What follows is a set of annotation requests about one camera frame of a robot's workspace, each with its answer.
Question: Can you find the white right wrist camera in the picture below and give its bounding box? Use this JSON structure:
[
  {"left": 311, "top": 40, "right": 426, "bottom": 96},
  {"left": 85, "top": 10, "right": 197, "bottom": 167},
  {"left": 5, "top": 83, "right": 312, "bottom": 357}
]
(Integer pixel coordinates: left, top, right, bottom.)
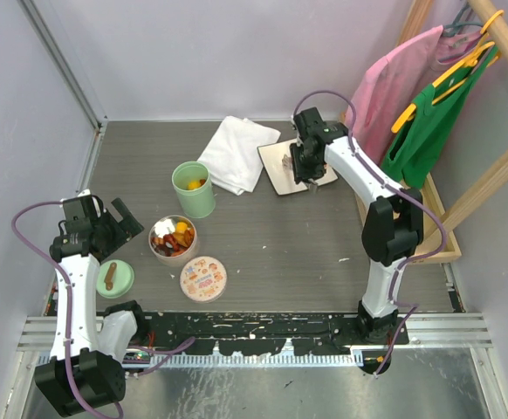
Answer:
[{"left": 290, "top": 114, "right": 303, "bottom": 146}]

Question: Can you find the tall green canister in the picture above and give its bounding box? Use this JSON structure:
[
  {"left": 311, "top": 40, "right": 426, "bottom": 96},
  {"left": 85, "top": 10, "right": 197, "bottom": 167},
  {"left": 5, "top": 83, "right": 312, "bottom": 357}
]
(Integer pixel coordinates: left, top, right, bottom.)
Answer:
[{"left": 171, "top": 161, "right": 216, "bottom": 218}]

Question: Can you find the pink shirt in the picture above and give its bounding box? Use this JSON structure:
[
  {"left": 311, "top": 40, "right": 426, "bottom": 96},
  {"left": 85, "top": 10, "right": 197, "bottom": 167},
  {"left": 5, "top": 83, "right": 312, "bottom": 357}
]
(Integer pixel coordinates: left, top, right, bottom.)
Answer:
[{"left": 351, "top": 26, "right": 481, "bottom": 164}]

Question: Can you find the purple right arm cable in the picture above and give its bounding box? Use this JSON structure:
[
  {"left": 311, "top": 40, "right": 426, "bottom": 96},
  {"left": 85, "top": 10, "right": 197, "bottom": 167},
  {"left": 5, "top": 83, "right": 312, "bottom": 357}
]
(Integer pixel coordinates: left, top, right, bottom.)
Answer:
[{"left": 292, "top": 90, "right": 448, "bottom": 377}]

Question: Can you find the green canister lid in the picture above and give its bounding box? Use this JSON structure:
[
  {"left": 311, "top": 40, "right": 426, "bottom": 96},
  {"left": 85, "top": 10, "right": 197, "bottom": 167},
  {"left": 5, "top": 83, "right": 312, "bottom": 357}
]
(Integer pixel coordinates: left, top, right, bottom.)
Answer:
[{"left": 96, "top": 259, "right": 135, "bottom": 299}]

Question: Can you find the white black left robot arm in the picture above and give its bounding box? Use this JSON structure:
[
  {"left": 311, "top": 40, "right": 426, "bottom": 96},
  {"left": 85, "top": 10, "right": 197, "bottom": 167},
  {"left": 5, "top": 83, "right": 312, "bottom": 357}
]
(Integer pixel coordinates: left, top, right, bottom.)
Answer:
[{"left": 35, "top": 191, "right": 149, "bottom": 417}]

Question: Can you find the grey hanger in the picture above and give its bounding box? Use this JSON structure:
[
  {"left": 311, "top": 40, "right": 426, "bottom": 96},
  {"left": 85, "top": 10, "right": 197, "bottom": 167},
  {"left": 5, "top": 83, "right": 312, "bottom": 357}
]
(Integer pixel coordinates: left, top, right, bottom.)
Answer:
[{"left": 437, "top": 3, "right": 483, "bottom": 64}]

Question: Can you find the round silver tin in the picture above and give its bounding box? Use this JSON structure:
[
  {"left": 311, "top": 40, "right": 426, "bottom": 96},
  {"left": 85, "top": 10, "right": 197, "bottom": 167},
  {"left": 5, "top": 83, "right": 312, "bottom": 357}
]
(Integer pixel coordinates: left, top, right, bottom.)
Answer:
[{"left": 148, "top": 215, "right": 199, "bottom": 267}]

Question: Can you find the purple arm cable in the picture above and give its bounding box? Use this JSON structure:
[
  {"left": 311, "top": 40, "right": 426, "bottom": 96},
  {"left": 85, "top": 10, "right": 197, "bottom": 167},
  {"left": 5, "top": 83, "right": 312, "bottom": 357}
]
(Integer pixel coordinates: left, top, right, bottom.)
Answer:
[
  {"left": 11, "top": 199, "right": 196, "bottom": 419},
  {"left": 292, "top": 90, "right": 448, "bottom": 377}
]

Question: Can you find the aluminium rail frame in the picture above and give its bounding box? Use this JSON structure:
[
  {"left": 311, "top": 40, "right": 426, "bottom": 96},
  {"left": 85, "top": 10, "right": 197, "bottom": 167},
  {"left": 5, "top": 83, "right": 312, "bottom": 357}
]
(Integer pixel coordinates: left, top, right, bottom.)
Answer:
[{"left": 16, "top": 312, "right": 495, "bottom": 367}]

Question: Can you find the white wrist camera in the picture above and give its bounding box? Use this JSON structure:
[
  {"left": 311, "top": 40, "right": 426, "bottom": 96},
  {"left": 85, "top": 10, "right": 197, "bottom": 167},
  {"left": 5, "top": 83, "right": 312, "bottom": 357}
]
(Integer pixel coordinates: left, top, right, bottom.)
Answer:
[
  {"left": 75, "top": 189, "right": 93, "bottom": 201},
  {"left": 290, "top": 114, "right": 303, "bottom": 146}
]

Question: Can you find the brown glazed food piece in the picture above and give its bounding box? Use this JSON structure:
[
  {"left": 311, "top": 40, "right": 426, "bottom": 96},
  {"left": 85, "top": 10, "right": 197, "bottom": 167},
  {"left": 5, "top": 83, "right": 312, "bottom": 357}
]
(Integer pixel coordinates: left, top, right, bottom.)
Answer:
[{"left": 173, "top": 230, "right": 195, "bottom": 248}]

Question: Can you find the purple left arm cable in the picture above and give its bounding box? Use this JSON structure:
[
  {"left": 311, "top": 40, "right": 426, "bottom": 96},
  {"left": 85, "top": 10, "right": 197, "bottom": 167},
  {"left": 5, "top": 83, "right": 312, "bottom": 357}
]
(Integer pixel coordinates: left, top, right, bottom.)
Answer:
[{"left": 11, "top": 199, "right": 196, "bottom": 419}]

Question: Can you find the white square plate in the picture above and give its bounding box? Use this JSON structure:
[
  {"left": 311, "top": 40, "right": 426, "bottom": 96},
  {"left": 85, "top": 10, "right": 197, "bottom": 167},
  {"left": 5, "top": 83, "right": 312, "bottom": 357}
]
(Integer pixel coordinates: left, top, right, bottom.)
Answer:
[{"left": 257, "top": 141, "right": 340, "bottom": 196}]

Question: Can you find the yellow corn cob piece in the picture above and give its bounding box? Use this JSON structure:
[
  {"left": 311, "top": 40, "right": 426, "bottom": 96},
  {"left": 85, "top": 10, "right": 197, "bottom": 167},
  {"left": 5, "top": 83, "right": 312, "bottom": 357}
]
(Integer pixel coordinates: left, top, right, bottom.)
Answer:
[{"left": 175, "top": 222, "right": 189, "bottom": 233}]

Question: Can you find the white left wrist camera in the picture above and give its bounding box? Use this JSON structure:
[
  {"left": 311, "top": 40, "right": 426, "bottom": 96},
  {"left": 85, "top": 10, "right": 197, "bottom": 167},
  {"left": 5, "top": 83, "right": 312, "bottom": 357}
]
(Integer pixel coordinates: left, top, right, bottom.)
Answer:
[{"left": 75, "top": 189, "right": 93, "bottom": 201}]

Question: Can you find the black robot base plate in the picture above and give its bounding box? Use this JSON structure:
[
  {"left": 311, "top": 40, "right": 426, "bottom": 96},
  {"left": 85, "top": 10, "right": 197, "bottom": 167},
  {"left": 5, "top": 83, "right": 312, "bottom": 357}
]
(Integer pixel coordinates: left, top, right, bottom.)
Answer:
[{"left": 128, "top": 312, "right": 396, "bottom": 356}]

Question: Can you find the white folded cloth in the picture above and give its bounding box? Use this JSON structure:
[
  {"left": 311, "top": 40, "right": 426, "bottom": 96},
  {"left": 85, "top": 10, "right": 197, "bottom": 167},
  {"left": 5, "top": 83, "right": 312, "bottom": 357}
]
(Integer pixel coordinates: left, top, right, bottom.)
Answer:
[{"left": 198, "top": 116, "right": 281, "bottom": 196}]

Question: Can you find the round bakery tin lid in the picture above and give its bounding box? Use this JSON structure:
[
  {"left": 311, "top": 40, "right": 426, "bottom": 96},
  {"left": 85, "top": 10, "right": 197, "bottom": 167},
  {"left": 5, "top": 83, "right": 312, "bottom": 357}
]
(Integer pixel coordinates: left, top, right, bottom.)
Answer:
[{"left": 180, "top": 256, "right": 228, "bottom": 303}]

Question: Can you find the green shirt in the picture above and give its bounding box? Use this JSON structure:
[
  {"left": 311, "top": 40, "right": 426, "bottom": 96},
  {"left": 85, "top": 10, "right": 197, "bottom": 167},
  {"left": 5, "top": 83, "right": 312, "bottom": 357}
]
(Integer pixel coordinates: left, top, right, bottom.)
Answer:
[{"left": 381, "top": 44, "right": 499, "bottom": 189}]

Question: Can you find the curved dark sausage piece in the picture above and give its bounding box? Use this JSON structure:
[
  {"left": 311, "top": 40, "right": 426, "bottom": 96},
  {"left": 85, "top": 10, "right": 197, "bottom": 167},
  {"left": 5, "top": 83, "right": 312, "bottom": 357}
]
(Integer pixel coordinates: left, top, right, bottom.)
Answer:
[{"left": 154, "top": 244, "right": 172, "bottom": 257}]

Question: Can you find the wooden clothes rack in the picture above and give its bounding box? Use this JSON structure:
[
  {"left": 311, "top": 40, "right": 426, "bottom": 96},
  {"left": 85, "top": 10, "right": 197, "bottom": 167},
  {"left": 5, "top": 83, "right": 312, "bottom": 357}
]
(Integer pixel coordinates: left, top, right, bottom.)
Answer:
[{"left": 340, "top": 1, "right": 508, "bottom": 271}]

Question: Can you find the yellow hanger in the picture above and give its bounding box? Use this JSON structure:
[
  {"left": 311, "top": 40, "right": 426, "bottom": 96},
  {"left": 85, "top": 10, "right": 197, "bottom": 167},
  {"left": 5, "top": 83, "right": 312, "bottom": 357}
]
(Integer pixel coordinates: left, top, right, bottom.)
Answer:
[{"left": 391, "top": 10, "right": 505, "bottom": 134}]

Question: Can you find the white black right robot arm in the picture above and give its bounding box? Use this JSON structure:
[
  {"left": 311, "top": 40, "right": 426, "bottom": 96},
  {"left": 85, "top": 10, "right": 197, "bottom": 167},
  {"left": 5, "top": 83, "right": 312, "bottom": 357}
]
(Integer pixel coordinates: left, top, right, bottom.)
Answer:
[{"left": 290, "top": 107, "right": 423, "bottom": 344}]

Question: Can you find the red drumstick food piece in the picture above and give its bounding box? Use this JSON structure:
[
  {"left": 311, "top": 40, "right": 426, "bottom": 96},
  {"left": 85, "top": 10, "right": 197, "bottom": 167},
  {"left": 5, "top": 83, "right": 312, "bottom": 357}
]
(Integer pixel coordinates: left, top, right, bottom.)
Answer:
[{"left": 153, "top": 234, "right": 180, "bottom": 251}]

